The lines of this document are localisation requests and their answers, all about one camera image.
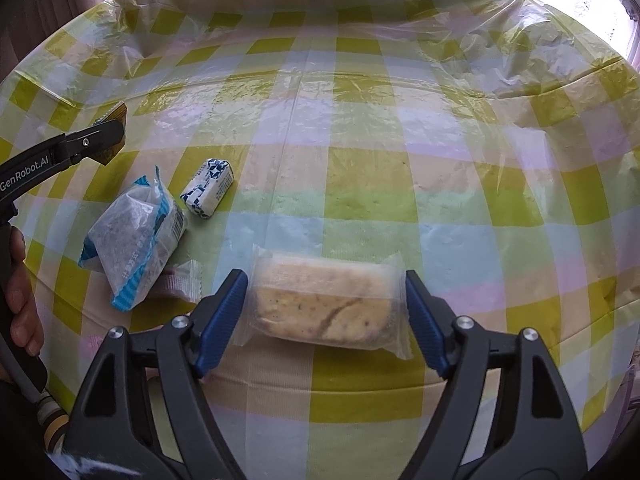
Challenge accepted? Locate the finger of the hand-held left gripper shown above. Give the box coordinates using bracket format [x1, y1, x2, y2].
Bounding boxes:
[65, 119, 125, 163]

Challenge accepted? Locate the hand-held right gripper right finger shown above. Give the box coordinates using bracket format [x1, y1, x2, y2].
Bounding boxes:
[405, 270, 588, 480]

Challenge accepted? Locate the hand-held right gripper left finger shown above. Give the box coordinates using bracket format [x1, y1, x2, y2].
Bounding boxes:
[62, 269, 249, 480]

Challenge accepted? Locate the gold brown snack packet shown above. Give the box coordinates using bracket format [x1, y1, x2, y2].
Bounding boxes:
[92, 101, 127, 166]

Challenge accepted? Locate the clear cake slice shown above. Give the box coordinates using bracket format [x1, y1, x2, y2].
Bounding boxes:
[232, 245, 413, 361]

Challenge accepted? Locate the person's left hand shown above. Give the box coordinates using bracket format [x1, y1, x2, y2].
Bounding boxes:
[0, 227, 45, 351]

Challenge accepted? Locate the pink snack packet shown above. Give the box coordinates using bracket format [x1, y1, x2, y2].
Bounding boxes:
[150, 261, 202, 303]

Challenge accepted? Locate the blue edged snack packet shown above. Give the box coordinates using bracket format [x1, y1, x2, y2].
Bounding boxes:
[79, 166, 188, 311]

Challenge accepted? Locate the blue white wrapped candy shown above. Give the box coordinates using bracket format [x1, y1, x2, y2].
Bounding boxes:
[180, 158, 236, 221]

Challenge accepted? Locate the checked plastic tablecloth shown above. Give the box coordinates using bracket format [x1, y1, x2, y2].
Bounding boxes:
[0, 0, 640, 461]

